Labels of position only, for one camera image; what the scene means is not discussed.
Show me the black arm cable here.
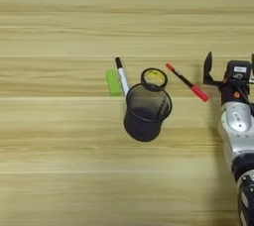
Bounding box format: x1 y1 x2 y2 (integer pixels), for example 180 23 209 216
235 84 254 117

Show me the black pen red cap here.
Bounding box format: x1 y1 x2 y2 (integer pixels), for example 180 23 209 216
165 62 210 103

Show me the white marker black cap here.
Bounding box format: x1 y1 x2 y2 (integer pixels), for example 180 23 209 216
114 56 131 97

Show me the small black box white label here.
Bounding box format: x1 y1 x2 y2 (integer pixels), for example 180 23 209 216
225 59 252 84

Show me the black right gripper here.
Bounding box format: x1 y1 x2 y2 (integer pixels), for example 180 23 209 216
202 51 254 106

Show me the green eraser block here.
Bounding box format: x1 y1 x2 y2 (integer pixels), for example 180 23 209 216
105 68 123 97

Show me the black tape roll yellow core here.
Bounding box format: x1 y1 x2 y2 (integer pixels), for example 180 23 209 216
140 67 169 93

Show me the black mesh pen cup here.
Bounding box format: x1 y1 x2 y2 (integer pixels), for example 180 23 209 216
123 83 173 143

